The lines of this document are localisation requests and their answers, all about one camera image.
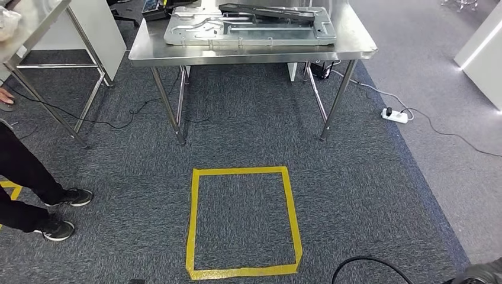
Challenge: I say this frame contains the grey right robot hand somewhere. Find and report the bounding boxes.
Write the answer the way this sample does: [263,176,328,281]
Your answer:
[450,257,502,284]

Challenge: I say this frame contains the person's left hand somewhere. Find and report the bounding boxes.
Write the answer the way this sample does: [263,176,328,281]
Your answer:
[0,88,17,105]

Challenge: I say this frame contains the black plastic plate bracket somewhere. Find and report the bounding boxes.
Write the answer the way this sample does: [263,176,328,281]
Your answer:
[218,3,317,22]

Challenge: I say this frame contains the steel workbench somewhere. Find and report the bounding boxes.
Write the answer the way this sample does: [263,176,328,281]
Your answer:
[128,0,378,146]

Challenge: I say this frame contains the clear plastic bag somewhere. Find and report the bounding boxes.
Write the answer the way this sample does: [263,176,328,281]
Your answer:
[0,7,21,42]

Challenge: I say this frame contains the steel side table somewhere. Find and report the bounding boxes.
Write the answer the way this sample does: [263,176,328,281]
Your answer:
[0,0,115,149]

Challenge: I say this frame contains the person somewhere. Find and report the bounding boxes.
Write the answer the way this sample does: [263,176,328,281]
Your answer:
[0,86,94,242]

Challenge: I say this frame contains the yellow floor tape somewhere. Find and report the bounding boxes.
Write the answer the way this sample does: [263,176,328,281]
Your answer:
[0,180,24,231]
[185,166,304,281]

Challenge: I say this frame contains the white cabinet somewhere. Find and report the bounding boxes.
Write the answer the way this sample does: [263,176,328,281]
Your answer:
[33,0,127,83]

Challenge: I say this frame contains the black remote controller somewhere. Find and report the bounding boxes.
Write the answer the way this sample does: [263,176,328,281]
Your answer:
[141,0,175,21]

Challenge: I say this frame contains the white power strip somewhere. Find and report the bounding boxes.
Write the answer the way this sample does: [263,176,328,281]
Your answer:
[381,106,410,125]

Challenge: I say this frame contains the white box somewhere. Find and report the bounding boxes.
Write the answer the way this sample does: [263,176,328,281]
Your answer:
[454,11,502,111]

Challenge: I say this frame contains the stamped metal plate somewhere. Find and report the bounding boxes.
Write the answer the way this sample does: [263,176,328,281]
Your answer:
[163,4,337,48]

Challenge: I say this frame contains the black router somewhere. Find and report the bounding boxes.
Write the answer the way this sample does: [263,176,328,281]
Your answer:
[310,60,335,80]

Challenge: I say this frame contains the grey chair base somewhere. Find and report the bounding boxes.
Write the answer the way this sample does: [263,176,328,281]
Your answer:
[440,0,480,12]

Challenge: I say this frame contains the black floor cable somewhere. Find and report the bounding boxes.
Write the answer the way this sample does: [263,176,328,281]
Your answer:
[0,68,185,131]

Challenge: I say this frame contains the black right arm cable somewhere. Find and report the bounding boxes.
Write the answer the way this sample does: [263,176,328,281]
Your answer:
[331,256,414,284]

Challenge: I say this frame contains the black power cable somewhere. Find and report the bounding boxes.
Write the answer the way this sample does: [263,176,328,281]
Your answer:
[400,107,502,159]

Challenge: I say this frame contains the white power cable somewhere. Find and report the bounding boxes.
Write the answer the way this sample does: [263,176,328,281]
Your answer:
[331,68,415,121]

